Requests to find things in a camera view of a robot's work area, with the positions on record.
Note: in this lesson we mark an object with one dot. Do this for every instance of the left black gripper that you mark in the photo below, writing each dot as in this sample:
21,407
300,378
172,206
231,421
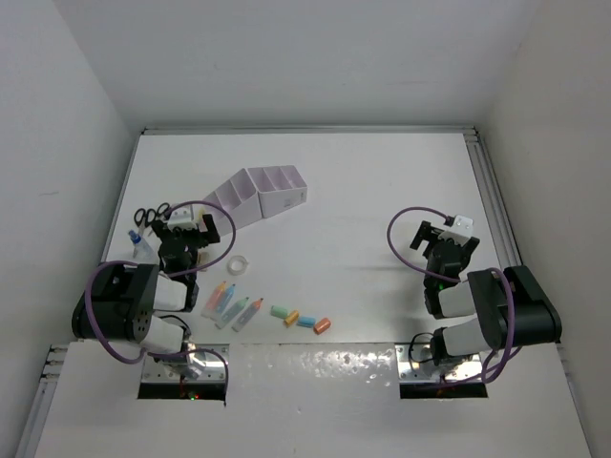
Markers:
163,232

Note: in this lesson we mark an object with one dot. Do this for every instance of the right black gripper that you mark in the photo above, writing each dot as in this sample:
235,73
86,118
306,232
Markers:
427,232

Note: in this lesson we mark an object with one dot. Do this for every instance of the yellow marker cap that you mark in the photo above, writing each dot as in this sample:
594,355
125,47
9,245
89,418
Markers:
291,318

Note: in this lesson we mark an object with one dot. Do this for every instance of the orange marker cap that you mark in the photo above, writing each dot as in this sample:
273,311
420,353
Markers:
321,326

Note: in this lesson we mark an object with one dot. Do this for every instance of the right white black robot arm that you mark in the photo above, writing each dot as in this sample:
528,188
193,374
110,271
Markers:
493,303

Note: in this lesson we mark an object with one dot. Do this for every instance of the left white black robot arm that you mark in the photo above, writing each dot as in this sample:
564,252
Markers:
124,299

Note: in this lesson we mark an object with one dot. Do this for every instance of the clear glue bottle blue cap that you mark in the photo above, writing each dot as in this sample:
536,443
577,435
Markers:
141,248

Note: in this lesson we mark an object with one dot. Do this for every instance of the clear tape roll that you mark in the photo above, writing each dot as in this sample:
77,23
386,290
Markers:
237,265

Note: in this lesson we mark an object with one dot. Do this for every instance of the white organizer lying tilted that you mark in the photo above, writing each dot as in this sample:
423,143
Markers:
239,197

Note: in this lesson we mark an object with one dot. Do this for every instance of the blue tipped marker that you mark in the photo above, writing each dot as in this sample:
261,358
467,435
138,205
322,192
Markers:
222,303

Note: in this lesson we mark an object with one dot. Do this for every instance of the green tipped marker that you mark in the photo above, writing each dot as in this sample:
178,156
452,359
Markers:
230,313

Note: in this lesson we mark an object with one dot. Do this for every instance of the white organizer upright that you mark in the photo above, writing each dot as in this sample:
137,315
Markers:
279,188

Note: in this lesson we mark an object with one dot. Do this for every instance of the green marker cap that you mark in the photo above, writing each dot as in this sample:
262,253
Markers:
278,312

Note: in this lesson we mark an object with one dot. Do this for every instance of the blue marker cap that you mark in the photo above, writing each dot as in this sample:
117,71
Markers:
305,321

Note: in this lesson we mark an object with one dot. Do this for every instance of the white front cover board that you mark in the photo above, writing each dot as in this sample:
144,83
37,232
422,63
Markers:
314,400

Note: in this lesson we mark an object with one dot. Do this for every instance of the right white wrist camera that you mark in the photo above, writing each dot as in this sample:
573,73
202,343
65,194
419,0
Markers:
460,231

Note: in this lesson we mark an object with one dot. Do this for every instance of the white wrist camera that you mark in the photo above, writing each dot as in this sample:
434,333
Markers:
182,218
460,231

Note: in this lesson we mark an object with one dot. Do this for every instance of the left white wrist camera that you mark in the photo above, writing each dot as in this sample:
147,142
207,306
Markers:
182,218

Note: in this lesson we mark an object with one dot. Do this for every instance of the black handled scissors right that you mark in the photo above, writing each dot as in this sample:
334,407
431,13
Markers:
162,210

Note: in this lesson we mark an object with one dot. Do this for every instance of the black handled scissors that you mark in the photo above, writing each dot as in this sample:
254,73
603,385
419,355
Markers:
144,217
162,210

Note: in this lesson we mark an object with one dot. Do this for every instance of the black handled scissors left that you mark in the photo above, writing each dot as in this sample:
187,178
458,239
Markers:
144,217

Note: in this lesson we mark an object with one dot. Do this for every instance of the aluminium frame rail right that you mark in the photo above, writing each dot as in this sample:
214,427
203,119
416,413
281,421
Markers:
501,229

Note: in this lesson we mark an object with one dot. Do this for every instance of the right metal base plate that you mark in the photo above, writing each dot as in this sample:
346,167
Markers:
415,366

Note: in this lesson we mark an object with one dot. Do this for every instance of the metal base plate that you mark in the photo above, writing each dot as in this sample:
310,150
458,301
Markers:
415,366
204,365

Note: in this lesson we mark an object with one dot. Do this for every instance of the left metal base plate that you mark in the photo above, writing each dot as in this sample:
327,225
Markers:
204,365

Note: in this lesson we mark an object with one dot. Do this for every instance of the aluminium frame rail back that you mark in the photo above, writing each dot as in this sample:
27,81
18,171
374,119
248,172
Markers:
308,129

